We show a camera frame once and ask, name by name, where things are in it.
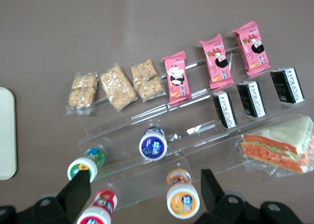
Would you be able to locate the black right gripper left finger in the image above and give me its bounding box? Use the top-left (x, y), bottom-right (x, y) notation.
top-left (0, 170), bottom-right (92, 224)

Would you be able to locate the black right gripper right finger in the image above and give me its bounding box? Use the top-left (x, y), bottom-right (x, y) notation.
top-left (193, 169), bottom-right (304, 224)

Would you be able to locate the green-capped yogurt bottle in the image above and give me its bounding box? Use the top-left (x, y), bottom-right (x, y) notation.
top-left (67, 147), bottom-right (106, 183)

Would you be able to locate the cream plastic tray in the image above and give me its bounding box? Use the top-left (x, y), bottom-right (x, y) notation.
top-left (0, 87), bottom-right (18, 181)

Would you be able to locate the red lid yogurt cup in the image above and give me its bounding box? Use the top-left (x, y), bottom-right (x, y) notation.
top-left (76, 189), bottom-right (118, 224)

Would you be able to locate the orange-capped yogurt bottle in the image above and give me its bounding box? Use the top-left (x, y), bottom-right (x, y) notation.
top-left (166, 168), bottom-right (201, 220)

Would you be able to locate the blue lid yogurt cup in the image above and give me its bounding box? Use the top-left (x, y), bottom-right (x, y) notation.
top-left (138, 126), bottom-right (168, 162)

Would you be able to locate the wrapped triangle sandwich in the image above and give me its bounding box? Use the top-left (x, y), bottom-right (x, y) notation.
top-left (238, 115), bottom-right (314, 180)

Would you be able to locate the black snack packet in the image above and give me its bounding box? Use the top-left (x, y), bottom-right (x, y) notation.
top-left (270, 67), bottom-right (306, 105)
top-left (211, 90), bottom-right (238, 130)
top-left (236, 80), bottom-right (267, 119)

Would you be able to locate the clear acrylic tiered shelf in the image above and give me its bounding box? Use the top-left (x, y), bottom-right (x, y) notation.
top-left (78, 46), bottom-right (314, 211)

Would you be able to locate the rice cracker pack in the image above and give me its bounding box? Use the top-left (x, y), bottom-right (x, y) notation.
top-left (130, 59), bottom-right (167, 103)
top-left (66, 72), bottom-right (100, 116)
top-left (100, 64), bottom-right (138, 112)

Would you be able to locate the pink snack packet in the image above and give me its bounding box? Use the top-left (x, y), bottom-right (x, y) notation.
top-left (232, 20), bottom-right (271, 77)
top-left (199, 32), bottom-right (235, 90)
top-left (161, 50), bottom-right (193, 106)

